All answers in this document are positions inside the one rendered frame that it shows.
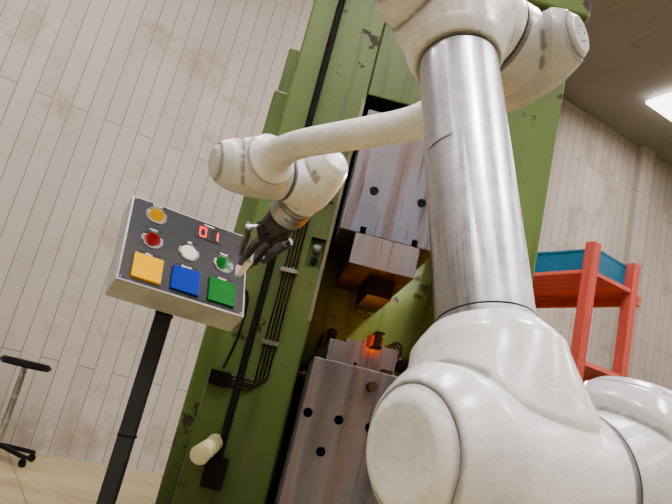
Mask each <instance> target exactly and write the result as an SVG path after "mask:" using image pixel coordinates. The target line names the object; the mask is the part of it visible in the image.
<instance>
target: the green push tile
mask: <svg viewBox="0 0 672 504"><path fill-rule="evenodd" d="M235 286H236V285H235V284H233V283H230V282H227V281H224V280H221V279H218V278H215V277H212V276H210V277H209V279H208V289H207V301H210V302H213V303H216V304H220V305H223V306H226V307H229V308H234V302H235Z"/></svg>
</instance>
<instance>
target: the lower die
mask: <svg viewBox="0 0 672 504"><path fill-rule="evenodd" d="M365 344H366V340H363V341H362V342H359V341H355V340H351V339H345V340H344V341H340V340H336V339H332V338H330V339H329V340H328V341H327V342H326V343H325V345H324V347H325V348H327V351H328V353H327V355H326V356H325V357H324V358H325V359H330V360H334V361H337V362H341V363H345V364H349V365H353V363H354V362H356V363H357V365H356V366H357V367H361V368H365V369H369V370H373V371H377V372H380V370H381V369H386V370H390V371H393V375H394V371H395V366H396V361H397V357H398V352H399V351H397V350H393V349H389V348H385V347H383V344H382V349H381V350H378V351H376V350H372V349H368V348H369V347H365ZM353 366H354V365H353Z"/></svg>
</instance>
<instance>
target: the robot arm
mask: <svg viewBox="0 0 672 504"><path fill-rule="evenodd" d="M375 2H376V5H377V7H378V10H379V12H380V14H381V16H382V18H383V20H384V22H385V23H386V24H387V25H388V26H389V27H390V28H391V29H392V30H393V35H394V37H395V39H396V41H397V43H398V45H399V47H400V50H401V52H402V54H403V56H404V58H405V60H406V63H407V65H408V68H409V70H410V72H411V74H412V75H413V76H414V78H415V79H416V80H417V81H419V82H420V89H421V101H420V102H417V103H415V104H413V105H410V106H407V107H404V108H401V109H397V110H393V111H388V112H383V113H378V114H373V115H368V116H363V117H358V118H352V119H347V120H342V121H337V122H332V123H327V124H322V125H317V126H312V127H307V128H302V129H298V130H294V131H291V132H288V133H285V134H283V135H280V136H278V137H277V136H275V135H272V134H261V135H259V136H254V137H244V138H243V139H238V138H232V139H226V140H223V141H220V142H218V143H217V144H216V145H215V146H214V147H213V148H212V150H211V152H210V155H209V161H208V170H209V174H210V176H211V177H212V179H213V181H214V182H215V183H217V184H218V185H219V186H221V187H222V188H224V189H226V190H228V191H230V192H233V193H236V194H240V195H243V196H248V197H252V198H258V199H264V200H273V201H272V202H271V205H270V210H269V211H268V212H267V213H266V214H265V216H264V217H263V219H262V220H260V221H258V222H257V224H250V222H248V221H247V222H245V232H244V235H243V237H242V240H241V243H240V245H239V255H240V258H239V259H238V265H237V266H236V267H235V276H236V277H239V278H240V277H241V276H242V275H243V274H244V273H245V271H246V270H247V269H248V268H249V269H251V268H253V266H254V265H258V262H262V264H266V263H267V262H269V261H270V260H272V259H273V258H275V257H276V256H278V255H279V254H281V253H282V252H283V251H285V250H288V249H291V248H293V239H292V238H289V236H290V235H291V234H292V233H293V232H294V231H295V230H298V229H300V228H302V226H303V225H304V224H305V223H306V222H307V221H308V220H309V219H310V218H311V217H312V216H313V214H314V213H316V212H317V211H319V210H321V209H322V208H323V207H324V206H326V205H327V204H328V203H329V202H330V201H331V199H332V198H333V197H334V196H335V195H336V193H337V192H338V191H339V189H340V187H341V186H342V184H343V183H344V181H345V179H346V176H347V174H348V165H347V161H346V159H345V157H344V156H343V154H342V153H341V152H347V151H354V150H361V149H368V148H376V147H383V146H390V145H396V144H402V143H407V142H412V141H416V140H420V139H424V154H425V170H426V186H427V203H428V219H429V235H430V251H431V268H432V284H433V300H434V316H435V323H434V324H433V325H432V326H431V327H430V328H429V329H428V330H427V331H426V332H425V333H424V334H423V335H422V336H421V338H420V339H419V340H418V341H417V342H416V344H415V345H414V347H413V348H412V350H411V352H410V357H409V364H408V367H407V370H406V371H404V372H403V373H402V374H401V375H400V376H398V377H397V378H396V380H395V381H394V382H393V383H392V384H391V385H390V386H389V387H388V389H387V390H386V391H385V393H384V394H383V396H382V397H381V399H380V400H379V402H378V404H377V406H376V408H375V410H374V413H373V415H372V418H371V422H370V425H369V430H368V436H367V447H366V460H367V469H368V475H369V479H370V483H371V487H372V490H373V493H374V495H375V497H376V499H377V501H378V503H379V504H672V391H671V390H669V389H667V388H664V387H662V386H659V385H656V384H653V383H649V382H646V381H642V380H638V379H633V378H627V377H619V376H601V377H597V378H594V379H592V380H588V381H585V382H583V381H582V379H581V376H580V374H579V372H578V369H577V367H576V364H575V362H574V359H573V357H572V354H571V351H570V348H569V345H568V343H567V341H566V340H565V338H563V337H562V336H561V335H560V334H559V333H558V332H557V331H556V330H555V329H553V328H552V327H551V326H550V325H548V324H547V323H546V322H544V321H543V320H541V319H540V318H538V317H537V311H536V305H535V298H534V291H533V285H532V278H531V272H530V265H529V258H528V252H527V245H526V238H525V232H524V225H523V219H522V212H521V205H520V199H519V192H518V185H517V179H516V172H515V165H514V159H513V152H512V146H511V139H510V132H509V126H508V119H507V113H508V112H511V111H514V110H517V109H519V108H521V107H523V106H525V105H527V104H529V103H531V102H533V101H535V100H536V99H538V98H540V97H542V96H544V95H545V94H547V93H548V92H550V91H552V90H553V89H554V88H556V87H557V86H558V85H560V84H561V83H562V82H563V81H564V80H566V79H567V78H568V77H569V76H570V75H571V74H572V73H573V72H574V71H575V70H576V69H577V68H578V66H579V65H580V64H581V63H582V62H583V58H584V57H585V55H586V54H587V52H588V50H589V38H588V34H587V31H586V28H585V25H584V23H583V22H582V20H581V18H580V17H579V16H578V15H576V14H574V13H572V12H571V11H570V10H568V9H563V8H557V7H551V8H548V9H547V10H545V11H543V12H541V10H540V9H539V8H538V7H536V6H534V5H533V4H531V3H529V2H528V1H527V0H375ZM254 230H257V236H256V237H255V238H254V239H253V241H252V242H251V243H250V244H249V245H248V242H249V240H250V237H251V234H253V232H254ZM275 244H276V245H275ZM247 245H248V247H247ZM260 245H261V246H260ZM246 247H247V248H246ZM256 250H257V251H256ZM255 251H256V252H255ZM254 252H255V253H254ZM253 254H254V256H253Z"/></svg>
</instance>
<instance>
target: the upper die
mask: <svg viewBox="0 0 672 504"><path fill-rule="evenodd" d="M419 252H420V249H419V248H415V247H411V246H407V245H404V244H400V243H396V242H392V241H388V240H384V239H380V238H376V237H373V236H369V235H365V234H361V233H357V232H356V233H355V235H354V237H353V239H352V241H351V242H350V244H349V246H348V248H347V250H346V252H345V254H344V256H343V258H342V260H341V262H340V265H339V270H338V274H337V278H336V282H335V286H334V287H337V288H340V289H344V290H348V291H352V292H356V293H358V292H359V291H360V290H361V289H362V288H363V286H364V285H365V284H366V283H367V281H368V280H369V279H370V278H371V277H372V276H374V277H377V278H381V279H385V280H389V281H393V282H395V284H394V289H393V293H392V297H393V296H394V295H395V294H396V293H398V292H399V291H400V290H401V289H402V288H403V287H405V286H406V285H407V284H408V283H409V282H410V281H412V280H413V279H414V276H415V271H416V266H417V261H418V257H419Z"/></svg>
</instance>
